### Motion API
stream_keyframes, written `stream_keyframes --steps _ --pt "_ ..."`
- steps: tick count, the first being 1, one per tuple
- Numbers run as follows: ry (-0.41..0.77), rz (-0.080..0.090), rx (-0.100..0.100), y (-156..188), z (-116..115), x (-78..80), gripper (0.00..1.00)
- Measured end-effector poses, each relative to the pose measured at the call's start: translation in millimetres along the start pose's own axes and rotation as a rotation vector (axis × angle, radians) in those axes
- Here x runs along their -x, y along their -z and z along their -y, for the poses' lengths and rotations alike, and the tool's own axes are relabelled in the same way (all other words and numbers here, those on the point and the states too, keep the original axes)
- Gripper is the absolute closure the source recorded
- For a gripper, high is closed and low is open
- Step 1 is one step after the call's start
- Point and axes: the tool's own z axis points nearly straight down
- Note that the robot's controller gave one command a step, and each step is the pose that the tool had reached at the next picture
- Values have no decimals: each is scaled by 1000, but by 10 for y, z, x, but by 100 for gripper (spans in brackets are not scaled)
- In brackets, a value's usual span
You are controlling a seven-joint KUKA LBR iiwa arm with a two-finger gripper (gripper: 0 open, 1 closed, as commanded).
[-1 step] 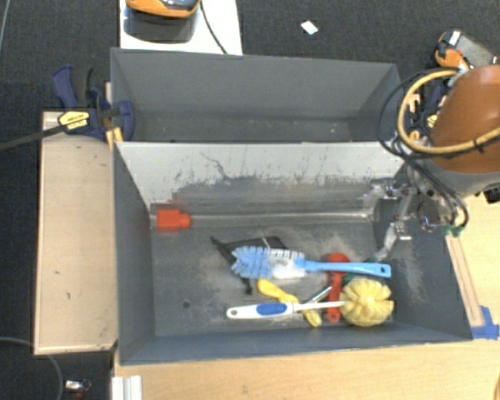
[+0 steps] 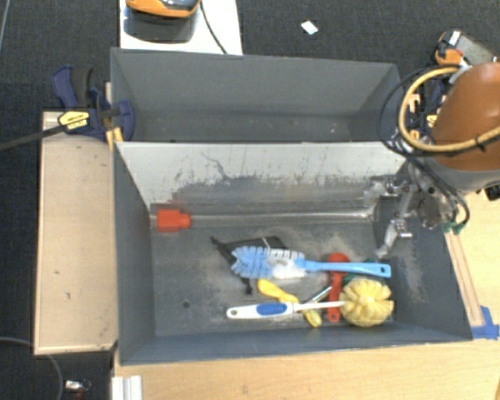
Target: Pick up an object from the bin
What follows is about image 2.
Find red measuring spoon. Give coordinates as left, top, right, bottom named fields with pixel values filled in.
left=326, top=252, right=352, bottom=323

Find blue bottle brush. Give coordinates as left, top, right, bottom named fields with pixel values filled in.
left=230, top=245, right=393, bottom=282

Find black flat object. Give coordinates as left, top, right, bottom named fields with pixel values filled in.
left=209, top=235, right=291, bottom=295

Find grey metal bin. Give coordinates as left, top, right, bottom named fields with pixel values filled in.
left=109, top=47, right=474, bottom=367

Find clear tube with red cap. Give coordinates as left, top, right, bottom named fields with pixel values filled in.
left=150, top=207, right=374, bottom=233

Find pale wood flat board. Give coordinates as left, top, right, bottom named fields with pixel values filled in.
left=32, top=110, right=120, bottom=356

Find yellow sponge brush white handle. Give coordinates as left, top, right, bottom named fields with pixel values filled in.
left=225, top=278, right=396, bottom=329

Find yellow-handled scissors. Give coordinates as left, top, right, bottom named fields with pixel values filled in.
left=256, top=277, right=333, bottom=328

